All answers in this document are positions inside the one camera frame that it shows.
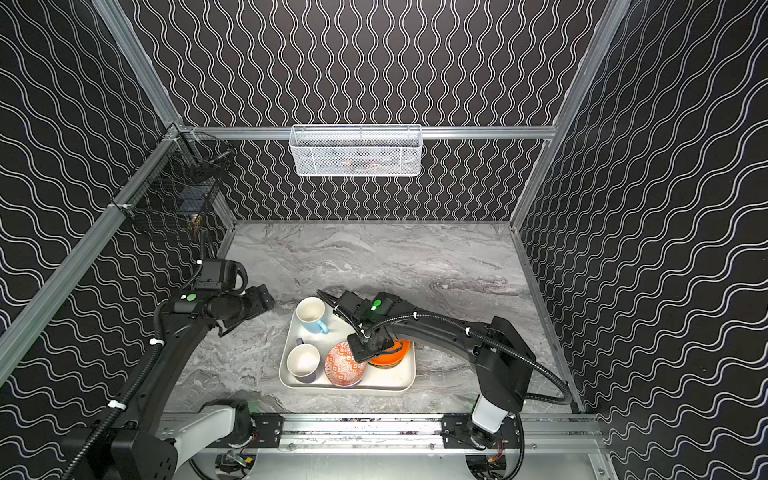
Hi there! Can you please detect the red rimmed bowl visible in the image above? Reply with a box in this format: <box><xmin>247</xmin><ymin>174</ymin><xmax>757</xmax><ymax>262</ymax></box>
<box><xmin>324</xmin><ymin>341</ymin><xmax>367</xmax><ymax>388</ymax></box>

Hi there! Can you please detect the orange plate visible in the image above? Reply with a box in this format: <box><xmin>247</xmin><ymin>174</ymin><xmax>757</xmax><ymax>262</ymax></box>
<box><xmin>368</xmin><ymin>339</ymin><xmax>411</xmax><ymax>369</ymax></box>

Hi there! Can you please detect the light blue ceramic mug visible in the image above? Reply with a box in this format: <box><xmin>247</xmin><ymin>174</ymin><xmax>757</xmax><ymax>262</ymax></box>
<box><xmin>295</xmin><ymin>297</ymin><xmax>329</xmax><ymax>335</ymax></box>

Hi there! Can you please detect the purple ceramic mug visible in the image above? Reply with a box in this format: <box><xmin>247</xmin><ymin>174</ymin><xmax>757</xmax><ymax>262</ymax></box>
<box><xmin>286</xmin><ymin>338</ymin><xmax>322</xmax><ymax>384</ymax></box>

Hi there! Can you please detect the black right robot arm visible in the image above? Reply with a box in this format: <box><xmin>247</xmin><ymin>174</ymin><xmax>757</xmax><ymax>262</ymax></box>
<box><xmin>317</xmin><ymin>290</ymin><xmax>573</xmax><ymax>450</ymax></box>

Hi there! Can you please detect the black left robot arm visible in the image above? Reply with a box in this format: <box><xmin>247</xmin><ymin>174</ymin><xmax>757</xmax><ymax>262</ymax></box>
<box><xmin>62</xmin><ymin>258</ymin><xmax>275</xmax><ymax>479</ymax></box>

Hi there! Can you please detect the cream plastic bin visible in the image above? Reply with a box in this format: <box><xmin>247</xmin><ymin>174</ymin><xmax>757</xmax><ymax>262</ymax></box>
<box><xmin>279</xmin><ymin>312</ymin><xmax>416</xmax><ymax>395</ymax></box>

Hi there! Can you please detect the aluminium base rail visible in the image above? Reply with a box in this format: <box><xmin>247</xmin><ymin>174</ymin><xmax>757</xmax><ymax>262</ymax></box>
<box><xmin>119</xmin><ymin>412</ymin><xmax>607</xmax><ymax>454</ymax></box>

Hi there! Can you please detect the black wire basket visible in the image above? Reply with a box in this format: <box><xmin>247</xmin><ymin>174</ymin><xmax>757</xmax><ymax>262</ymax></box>
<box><xmin>117</xmin><ymin>131</ymin><xmax>235</xmax><ymax>244</ymax></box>

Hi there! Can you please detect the white wire mesh basket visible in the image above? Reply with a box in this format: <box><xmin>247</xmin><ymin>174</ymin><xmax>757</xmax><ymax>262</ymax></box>
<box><xmin>289</xmin><ymin>124</ymin><xmax>424</xmax><ymax>177</ymax></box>

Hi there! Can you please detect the aluminium frame corner post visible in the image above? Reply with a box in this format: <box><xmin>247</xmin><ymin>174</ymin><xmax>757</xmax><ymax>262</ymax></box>
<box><xmin>89</xmin><ymin>0</ymin><xmax>184</xmax><ymax>130</ymax></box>

